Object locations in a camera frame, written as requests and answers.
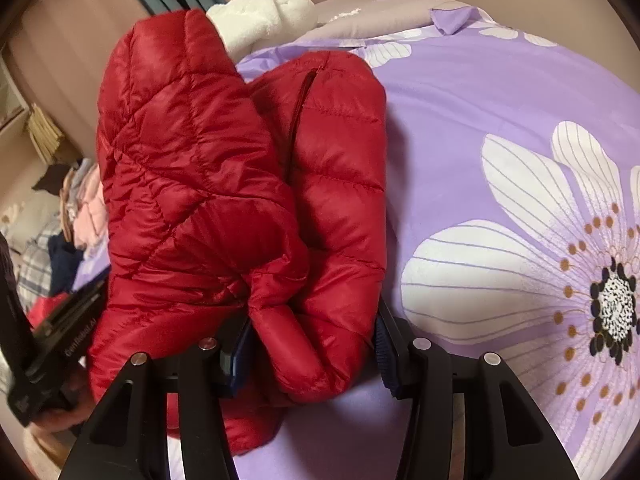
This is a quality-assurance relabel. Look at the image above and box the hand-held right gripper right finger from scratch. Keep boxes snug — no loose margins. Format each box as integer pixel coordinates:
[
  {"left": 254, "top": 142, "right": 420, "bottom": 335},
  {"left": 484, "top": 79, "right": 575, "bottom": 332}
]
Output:
[{"left": 372, "top": 295, "right": 583, "bottom": 480}]

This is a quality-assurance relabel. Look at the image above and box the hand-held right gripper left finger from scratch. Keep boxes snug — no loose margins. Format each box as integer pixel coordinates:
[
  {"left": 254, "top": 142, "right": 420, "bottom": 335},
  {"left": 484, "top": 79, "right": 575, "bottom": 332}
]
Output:
[{"left": 59, "top": 310, "right": 256, "bottom": 480}]

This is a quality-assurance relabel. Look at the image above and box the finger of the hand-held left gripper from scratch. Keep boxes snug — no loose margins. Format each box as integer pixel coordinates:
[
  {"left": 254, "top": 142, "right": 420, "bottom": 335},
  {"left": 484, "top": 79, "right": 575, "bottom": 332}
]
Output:
[{"left": 50, "top": 280, "right": 111, "bottom": 317}]

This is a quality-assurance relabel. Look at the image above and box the dark red puffer jacket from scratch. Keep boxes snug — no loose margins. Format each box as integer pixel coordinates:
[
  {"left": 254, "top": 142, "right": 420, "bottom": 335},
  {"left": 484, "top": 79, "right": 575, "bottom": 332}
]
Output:
[{"left": 85, "top": 7, "right": 388, "bottom": 456}]

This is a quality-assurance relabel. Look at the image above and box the person's left hand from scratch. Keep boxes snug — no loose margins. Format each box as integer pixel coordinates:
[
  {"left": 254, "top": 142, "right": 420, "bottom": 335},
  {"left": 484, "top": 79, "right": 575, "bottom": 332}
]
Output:
[{"left": 30, "top": 365, "right": 96, "bottom": 436}]

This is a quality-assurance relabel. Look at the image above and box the light red puffer jacket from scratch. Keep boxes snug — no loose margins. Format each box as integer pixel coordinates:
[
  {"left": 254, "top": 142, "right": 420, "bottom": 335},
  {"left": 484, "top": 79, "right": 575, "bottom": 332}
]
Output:
[{"left": 27, "top": 295, "right": 66, "bottom": 331}]

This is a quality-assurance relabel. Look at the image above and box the navy garment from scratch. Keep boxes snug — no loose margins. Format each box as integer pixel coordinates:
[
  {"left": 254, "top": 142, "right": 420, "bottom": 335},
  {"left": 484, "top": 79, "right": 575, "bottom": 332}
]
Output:
[{"left": 47, "top": 234, "right": 86, "bottom": 295}]

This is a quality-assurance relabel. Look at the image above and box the pink garment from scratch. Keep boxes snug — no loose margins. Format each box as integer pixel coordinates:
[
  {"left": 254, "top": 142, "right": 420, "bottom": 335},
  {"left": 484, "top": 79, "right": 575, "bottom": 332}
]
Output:
[{"left": 75, "top": 160, "right": 108, "bottom": 256}]

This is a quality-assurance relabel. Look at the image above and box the beige headboard cushion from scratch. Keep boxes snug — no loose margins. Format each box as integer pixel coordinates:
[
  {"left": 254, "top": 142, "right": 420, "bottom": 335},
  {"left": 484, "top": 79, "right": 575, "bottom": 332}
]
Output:
[{"left": 10, "top": 192, "right": 61, "bottom": 256}]

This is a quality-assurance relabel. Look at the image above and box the tan garment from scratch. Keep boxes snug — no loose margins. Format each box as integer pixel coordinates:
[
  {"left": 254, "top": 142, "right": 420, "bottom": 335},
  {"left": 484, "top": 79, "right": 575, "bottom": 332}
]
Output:
[{"left": 59, "top": 167, "right": 81, "bottom": 241}]

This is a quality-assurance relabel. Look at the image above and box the pleated yellow fabric shade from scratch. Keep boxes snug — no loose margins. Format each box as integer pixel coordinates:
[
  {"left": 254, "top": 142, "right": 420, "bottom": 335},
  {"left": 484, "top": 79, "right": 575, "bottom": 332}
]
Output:
[{"left": 25, "top": 102, "right": 66, "bottom": 163}]

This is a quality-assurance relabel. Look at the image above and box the purple floral duvet cover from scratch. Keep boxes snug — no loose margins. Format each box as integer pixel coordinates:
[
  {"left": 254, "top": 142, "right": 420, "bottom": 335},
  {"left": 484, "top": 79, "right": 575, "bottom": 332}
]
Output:
[{"left": 165, "top": 2, "right": 640, "bottom": 480}]

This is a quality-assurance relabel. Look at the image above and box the white goose plush toy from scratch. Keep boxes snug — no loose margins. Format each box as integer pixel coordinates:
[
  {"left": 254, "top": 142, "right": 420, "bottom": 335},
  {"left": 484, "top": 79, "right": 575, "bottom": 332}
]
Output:
[{"left": 205, "top": 0, "right": 318, "bottom": 58}]

